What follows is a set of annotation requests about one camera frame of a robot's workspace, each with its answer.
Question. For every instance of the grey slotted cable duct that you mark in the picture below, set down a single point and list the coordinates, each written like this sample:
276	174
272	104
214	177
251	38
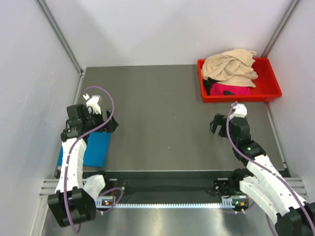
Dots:
231	203

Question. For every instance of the folded blue t shirt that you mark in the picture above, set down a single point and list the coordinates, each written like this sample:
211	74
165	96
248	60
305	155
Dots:
93	152

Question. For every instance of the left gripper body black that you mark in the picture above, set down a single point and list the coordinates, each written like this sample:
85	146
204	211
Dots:
94	120

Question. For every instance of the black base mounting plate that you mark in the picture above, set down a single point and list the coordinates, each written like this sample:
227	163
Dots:
212	182

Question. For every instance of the black t shirt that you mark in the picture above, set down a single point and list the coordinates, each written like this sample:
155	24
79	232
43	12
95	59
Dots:
210	86

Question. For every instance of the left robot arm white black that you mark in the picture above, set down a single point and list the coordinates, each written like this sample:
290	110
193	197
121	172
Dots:
74	199

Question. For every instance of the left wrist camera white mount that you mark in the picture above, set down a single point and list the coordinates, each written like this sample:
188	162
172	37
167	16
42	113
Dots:
92	103

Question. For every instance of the red plastic bin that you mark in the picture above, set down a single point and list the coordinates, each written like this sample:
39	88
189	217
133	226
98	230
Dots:
267	88

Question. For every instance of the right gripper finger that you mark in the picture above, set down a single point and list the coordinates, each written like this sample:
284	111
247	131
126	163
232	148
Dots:
218	118
213	127

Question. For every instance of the aluminium frame rail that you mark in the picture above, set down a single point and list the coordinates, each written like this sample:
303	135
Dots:
48	188

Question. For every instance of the pink t shirt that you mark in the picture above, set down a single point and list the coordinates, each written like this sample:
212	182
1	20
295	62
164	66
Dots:
220	89

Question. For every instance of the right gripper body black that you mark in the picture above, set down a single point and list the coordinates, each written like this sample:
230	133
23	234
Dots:
223	132

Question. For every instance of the beige t shirt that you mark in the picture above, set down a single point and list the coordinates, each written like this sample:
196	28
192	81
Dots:
231	68

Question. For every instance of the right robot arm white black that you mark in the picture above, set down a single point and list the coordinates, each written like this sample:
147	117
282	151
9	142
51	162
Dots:
290	213

